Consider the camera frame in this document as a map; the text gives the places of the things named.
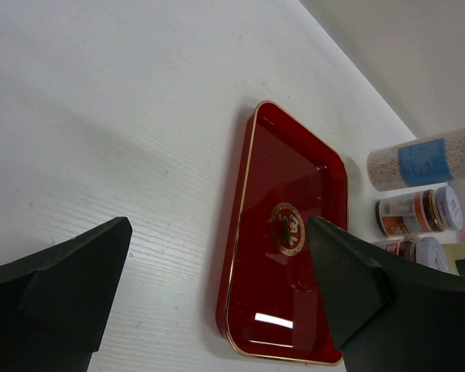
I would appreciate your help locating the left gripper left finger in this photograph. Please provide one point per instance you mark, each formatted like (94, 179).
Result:
(55, 304)

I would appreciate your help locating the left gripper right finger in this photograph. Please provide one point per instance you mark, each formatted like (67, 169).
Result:
(386, 313)

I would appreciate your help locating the tall blue label spice bottle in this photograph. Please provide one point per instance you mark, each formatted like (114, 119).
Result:
(431, 160)

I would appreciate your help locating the small jar red label lid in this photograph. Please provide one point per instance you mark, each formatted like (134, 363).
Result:
(428, 211)

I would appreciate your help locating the cream yellow cap bottle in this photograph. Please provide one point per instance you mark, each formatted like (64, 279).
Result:
(455, 255)

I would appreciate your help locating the red rectangular tray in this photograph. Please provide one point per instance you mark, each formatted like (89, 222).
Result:
(269, 303)

